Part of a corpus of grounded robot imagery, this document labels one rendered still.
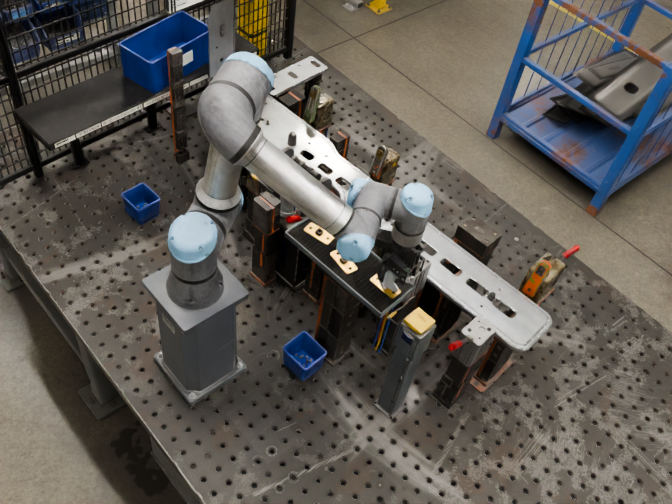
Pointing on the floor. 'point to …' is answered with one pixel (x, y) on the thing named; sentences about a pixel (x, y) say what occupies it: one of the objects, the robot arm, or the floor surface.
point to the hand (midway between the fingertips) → (386, 281)
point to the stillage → (594, 102)
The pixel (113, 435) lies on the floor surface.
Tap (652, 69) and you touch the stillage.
